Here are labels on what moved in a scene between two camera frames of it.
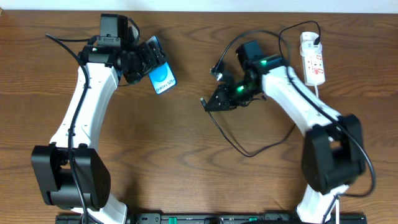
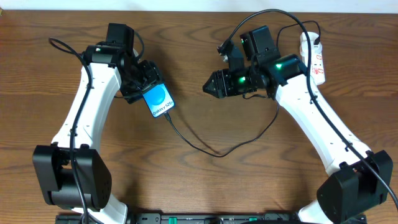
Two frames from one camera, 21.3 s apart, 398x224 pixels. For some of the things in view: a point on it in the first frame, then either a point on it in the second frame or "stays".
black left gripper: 152,57 -> 153,76
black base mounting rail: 214,218 stays
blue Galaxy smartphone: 163,78 -> 158,99
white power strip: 314,71 stays
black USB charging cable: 316,42 -> 250,96
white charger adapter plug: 307,46 stays
